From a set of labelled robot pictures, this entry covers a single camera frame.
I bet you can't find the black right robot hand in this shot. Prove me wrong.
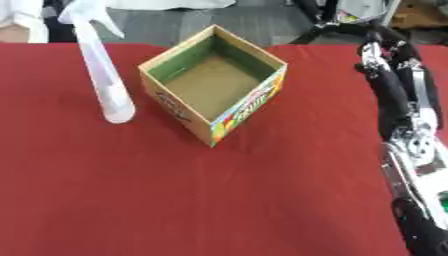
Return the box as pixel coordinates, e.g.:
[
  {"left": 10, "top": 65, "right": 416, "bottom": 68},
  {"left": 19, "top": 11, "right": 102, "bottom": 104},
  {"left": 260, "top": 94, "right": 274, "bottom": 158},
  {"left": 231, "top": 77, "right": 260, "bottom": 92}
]
[{"left": 353, "top": 27, "right": 445, "bottom": 142}]

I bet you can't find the brown cardboard box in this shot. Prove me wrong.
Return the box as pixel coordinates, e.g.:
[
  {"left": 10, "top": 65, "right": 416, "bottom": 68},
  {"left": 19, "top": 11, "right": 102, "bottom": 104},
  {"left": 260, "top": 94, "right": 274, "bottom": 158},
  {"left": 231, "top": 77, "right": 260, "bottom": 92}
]
[{"left": 390, "top": 0, "right": 448, "bottom": 30}]

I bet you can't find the tan cardboard box green inside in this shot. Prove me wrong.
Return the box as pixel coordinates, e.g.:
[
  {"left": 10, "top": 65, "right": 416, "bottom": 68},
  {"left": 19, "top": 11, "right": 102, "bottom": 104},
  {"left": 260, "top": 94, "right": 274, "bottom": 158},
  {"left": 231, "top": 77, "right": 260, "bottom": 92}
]
[{"left": 136, "top": 24, "right": 289, "bottom": 148}]

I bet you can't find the white spray bottle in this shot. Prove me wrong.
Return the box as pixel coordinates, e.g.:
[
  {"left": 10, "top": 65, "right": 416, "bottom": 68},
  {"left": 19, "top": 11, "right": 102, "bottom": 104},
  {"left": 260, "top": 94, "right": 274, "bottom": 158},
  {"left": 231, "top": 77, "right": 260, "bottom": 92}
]
[{"left": 57, "top": 0, "right": 137, "bottom": 125}]

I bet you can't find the black tripod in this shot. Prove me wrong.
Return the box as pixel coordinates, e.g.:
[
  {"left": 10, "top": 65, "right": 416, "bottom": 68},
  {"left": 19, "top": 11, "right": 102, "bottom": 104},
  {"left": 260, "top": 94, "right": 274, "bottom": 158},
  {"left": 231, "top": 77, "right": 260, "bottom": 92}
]
[{"left": 287, "top": 0, "right": 387, "bottom": 45}]

